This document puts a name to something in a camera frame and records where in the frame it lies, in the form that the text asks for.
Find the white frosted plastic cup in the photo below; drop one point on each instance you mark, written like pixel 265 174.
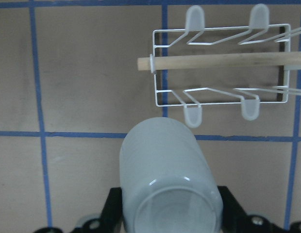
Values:
pixel 167 185

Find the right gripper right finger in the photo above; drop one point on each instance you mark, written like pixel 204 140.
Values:
pixel 236 220

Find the white wire cup rack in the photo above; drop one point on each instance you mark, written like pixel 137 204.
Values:
pixel 259 30

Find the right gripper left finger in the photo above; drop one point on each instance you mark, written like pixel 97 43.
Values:
pixel 108 221

